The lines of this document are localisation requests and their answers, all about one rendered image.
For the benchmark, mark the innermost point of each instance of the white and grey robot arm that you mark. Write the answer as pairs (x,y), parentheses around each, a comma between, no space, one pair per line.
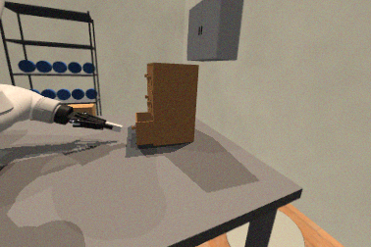
(18,104)

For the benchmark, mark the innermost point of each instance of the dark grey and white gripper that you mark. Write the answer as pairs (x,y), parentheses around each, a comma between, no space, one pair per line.
(65,114)

